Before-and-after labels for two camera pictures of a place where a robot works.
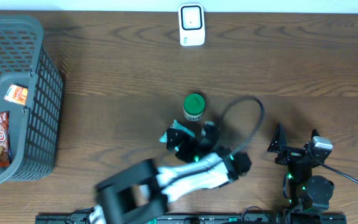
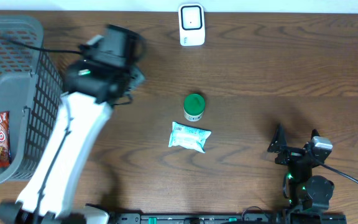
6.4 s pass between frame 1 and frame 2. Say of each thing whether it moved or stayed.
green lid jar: stayed
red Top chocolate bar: stayed
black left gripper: moved
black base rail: stayed
